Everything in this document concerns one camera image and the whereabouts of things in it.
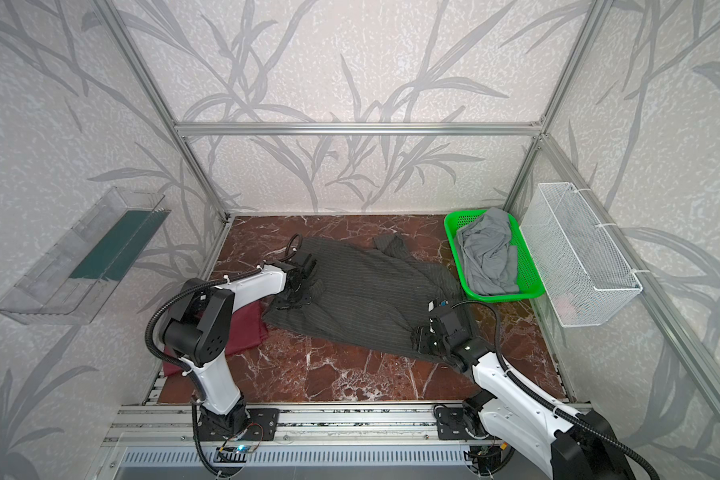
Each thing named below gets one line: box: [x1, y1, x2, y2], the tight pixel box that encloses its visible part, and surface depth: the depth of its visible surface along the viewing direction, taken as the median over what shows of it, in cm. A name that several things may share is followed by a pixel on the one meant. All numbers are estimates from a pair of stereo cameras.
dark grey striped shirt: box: [263, 233, 471, 369], surface depth 96 cm
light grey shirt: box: [456, 207, 519, 296], surface depth 106 cm
